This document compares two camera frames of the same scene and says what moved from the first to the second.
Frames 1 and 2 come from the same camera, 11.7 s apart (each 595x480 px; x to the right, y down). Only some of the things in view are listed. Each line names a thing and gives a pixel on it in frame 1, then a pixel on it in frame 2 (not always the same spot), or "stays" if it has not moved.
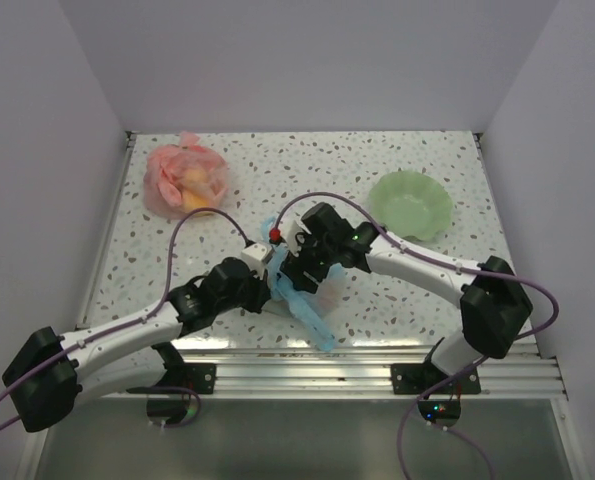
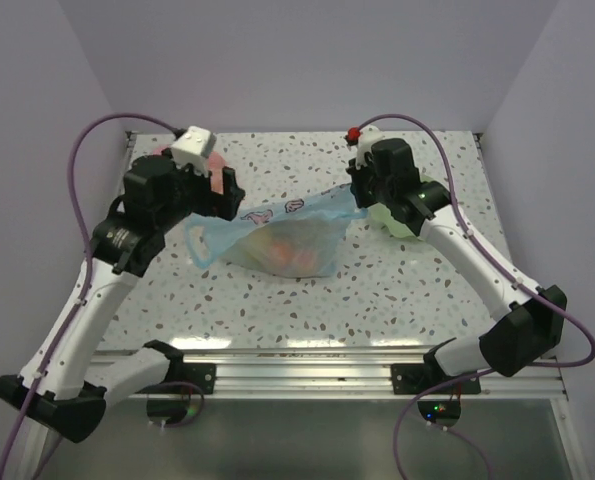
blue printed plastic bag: x=311 y=309 to x=299 y=239
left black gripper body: x=249 y=295 to x=192 y=193
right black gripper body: x=315 y=258 to x=368 y=189
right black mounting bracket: x=418 y=378 stays
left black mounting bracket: x=199 y=376 stays
